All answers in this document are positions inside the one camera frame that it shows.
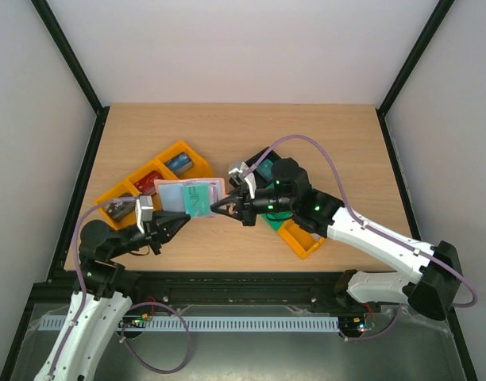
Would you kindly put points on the blue card stack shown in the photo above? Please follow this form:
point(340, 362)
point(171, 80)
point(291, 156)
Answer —
point(179, 164)

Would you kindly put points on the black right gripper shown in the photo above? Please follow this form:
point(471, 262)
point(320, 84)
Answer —
point(247, 206)

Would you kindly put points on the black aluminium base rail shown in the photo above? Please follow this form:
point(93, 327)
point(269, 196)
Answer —
point(325, 292)

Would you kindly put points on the yellow triple storage bin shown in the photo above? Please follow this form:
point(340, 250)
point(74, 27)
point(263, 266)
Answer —
point(125, 187)

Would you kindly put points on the black card stack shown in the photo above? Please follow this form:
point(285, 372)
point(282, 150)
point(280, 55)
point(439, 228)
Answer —
point(117, 211)

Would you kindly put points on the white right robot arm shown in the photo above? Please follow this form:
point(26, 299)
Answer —
point(329, 217)

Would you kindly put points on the teal card stack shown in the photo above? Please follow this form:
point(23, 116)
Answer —
point(264, 169)

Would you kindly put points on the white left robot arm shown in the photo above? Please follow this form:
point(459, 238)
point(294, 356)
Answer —
point(103, 294)

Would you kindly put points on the white slotted cable duct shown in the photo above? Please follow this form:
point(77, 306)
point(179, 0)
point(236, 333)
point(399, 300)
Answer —
point(239, 324)

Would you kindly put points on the black storage bin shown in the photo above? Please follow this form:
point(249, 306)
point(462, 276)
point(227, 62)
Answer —
point(273, 156)

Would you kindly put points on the yellow single storage bin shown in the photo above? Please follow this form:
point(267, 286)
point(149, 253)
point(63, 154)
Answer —
point(299, 240)

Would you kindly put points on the red card stack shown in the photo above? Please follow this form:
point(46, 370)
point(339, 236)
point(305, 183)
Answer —
point(146, 185)

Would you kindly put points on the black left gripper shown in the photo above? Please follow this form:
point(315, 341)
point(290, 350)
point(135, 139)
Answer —
point(163, 218)

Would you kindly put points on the green storage bin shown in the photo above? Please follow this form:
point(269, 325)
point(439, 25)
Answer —
point(276, 223)

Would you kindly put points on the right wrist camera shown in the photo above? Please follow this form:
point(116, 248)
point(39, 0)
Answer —
point(240, 173)

